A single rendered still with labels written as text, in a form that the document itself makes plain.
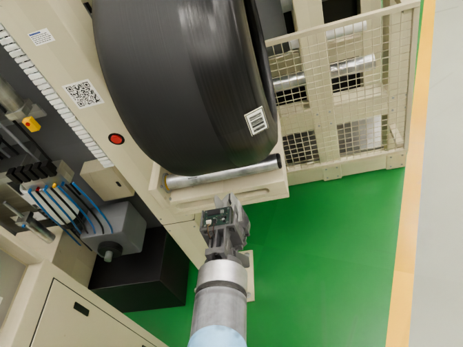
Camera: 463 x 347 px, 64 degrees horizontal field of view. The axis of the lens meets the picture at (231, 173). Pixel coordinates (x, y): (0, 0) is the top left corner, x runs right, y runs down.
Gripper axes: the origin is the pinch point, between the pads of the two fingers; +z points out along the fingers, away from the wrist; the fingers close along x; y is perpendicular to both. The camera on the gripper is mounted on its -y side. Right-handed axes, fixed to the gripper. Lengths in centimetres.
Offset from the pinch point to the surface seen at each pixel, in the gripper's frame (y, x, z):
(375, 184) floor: -91, -49, 85
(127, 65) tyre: 34.1, 10.2, 5.2
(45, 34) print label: 40, 31, 20
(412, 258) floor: -96, -54, 42
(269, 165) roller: -7.7, -8.0, 18.5
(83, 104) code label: 21.4, 34.3, 22.3
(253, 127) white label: 15.6, -9.3, 3.7
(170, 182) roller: -7.0, 21.3, 18.9
